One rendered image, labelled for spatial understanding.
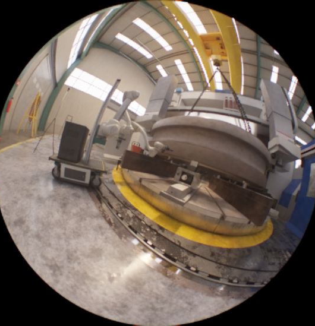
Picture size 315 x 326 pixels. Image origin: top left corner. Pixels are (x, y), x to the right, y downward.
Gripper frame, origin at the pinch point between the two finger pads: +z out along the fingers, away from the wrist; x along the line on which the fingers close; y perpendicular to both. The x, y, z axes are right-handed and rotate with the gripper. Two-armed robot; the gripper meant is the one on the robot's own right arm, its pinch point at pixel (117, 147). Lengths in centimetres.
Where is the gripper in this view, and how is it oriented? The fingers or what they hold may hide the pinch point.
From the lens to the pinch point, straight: 159.5
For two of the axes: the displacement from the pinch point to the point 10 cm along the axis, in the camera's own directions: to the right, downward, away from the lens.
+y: -7.8, -2.1, -5.9
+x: 5.5, 2.2, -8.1
